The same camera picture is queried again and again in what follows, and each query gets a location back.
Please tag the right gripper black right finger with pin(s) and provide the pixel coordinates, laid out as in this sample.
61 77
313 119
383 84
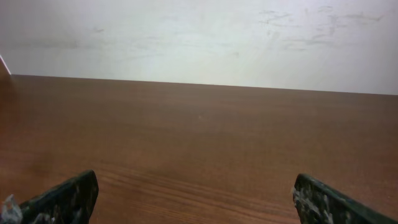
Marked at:
317 202

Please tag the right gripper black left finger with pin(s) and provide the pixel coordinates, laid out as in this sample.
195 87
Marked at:
72 201

